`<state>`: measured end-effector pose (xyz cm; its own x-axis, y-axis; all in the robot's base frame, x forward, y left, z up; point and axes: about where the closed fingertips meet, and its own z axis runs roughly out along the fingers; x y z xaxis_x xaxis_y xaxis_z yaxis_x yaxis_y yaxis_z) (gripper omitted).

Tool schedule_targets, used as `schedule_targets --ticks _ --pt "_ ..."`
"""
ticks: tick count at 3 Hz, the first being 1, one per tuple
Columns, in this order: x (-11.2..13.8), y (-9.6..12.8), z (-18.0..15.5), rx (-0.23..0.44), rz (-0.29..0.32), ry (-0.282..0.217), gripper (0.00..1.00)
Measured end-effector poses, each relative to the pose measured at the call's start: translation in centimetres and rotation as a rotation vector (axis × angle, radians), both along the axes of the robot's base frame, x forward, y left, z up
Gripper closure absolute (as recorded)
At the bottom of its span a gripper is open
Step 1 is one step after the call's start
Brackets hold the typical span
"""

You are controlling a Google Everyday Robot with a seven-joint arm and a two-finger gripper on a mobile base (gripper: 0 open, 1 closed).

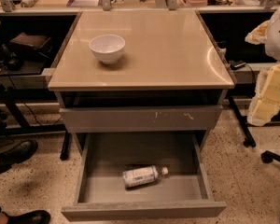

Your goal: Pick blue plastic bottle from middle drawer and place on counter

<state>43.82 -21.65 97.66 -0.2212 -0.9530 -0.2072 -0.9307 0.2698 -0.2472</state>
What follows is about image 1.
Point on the black shoe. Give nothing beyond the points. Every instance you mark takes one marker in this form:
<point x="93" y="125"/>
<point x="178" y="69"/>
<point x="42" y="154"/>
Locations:
<point x="23" y="151"/>
<point x="34" y="217"/>

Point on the small black device on ledge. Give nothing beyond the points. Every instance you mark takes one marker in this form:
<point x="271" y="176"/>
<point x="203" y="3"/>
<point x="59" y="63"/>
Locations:
<point x="237" y="65"/>

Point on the closed grey top drawer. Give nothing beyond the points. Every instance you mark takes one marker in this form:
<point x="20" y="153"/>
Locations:
<point x="140" y="119"/>

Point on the black table leg right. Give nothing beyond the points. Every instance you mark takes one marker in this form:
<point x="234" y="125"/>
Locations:
<point x="249" y="140"/>

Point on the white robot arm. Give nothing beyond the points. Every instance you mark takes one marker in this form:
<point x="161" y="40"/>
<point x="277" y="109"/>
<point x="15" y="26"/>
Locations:
<point x="272" y="45"/>

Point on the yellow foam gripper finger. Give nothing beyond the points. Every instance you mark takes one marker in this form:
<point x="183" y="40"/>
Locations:
<point x="266" y="102"/>
<point x="258" y="35"/>

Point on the grey drawer cabinet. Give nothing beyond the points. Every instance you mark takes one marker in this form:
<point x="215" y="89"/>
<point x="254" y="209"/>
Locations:
<point x="169" y="59"/>

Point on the black table leg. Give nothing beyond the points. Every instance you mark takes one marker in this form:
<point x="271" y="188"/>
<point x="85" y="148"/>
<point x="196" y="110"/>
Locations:
<point x="249" y="140"/>
<point x="65" y="148"/>

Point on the black shoe upper left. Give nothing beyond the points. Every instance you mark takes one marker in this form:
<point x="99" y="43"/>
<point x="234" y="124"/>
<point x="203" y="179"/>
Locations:
<point x="23" y="151"/>

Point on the open grey middle drawer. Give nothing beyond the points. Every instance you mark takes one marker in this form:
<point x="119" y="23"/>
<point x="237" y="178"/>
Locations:
<point x="102" y="195"/>

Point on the white ceramic bowl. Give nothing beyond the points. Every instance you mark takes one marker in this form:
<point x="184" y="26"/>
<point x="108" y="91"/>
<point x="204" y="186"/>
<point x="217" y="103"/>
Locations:
<point x="107" y="49"/>

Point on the black shoe lower left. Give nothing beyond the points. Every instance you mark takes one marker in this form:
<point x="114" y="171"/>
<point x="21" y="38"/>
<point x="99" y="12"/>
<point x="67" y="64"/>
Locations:
<point x="34" y="217"/>

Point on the black table leg left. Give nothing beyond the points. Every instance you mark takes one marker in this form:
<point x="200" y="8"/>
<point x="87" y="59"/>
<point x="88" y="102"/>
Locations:
<point x="65" y="148"/>

